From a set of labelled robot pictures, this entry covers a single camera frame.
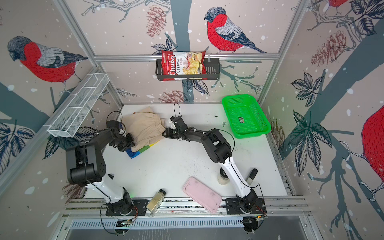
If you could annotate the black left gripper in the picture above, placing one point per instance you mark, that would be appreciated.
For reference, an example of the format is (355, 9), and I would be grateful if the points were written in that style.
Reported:
(130, 143)

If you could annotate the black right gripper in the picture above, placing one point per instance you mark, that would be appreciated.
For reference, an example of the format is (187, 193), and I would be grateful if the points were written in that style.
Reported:
(168, 133)

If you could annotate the rainbow striped shorts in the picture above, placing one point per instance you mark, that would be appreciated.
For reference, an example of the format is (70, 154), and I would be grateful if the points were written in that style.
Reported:
(132, 154)

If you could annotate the beige shorts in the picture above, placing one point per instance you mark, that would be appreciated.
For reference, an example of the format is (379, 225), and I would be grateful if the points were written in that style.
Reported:
(146, 128)

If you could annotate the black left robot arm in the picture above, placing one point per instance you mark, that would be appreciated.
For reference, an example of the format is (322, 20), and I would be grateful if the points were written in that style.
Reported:
(86, 166)

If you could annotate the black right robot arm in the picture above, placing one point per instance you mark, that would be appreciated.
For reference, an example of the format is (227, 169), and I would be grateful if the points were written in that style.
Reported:
(220, 152)

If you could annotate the red Chuba chips bag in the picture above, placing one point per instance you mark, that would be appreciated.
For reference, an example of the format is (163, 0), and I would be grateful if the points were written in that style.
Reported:
(182, 63)

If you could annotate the spice jar black lid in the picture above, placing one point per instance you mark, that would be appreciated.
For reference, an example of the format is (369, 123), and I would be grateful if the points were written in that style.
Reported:
(156, 201)

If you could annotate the green plastic basket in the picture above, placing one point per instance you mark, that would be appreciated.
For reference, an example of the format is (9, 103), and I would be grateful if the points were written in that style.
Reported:
(246, 107)

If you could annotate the pink rectangular case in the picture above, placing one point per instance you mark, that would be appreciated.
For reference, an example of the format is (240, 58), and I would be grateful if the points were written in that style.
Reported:
(202, 194)

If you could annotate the black white marker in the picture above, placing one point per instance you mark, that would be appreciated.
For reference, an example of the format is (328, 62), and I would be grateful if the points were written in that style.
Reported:
(252, 176)

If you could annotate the white wire mesh shelf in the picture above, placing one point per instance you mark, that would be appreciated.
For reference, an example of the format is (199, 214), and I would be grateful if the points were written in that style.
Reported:
(81, 102)

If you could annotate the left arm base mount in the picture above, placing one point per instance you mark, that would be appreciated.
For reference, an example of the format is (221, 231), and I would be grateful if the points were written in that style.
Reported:
(137, 207)

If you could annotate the black wall basket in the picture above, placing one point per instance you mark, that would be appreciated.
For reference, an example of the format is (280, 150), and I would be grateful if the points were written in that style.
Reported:
(212, 66)

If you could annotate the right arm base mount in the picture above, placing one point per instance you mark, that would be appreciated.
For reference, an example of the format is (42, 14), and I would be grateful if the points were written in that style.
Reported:
(234, 206)

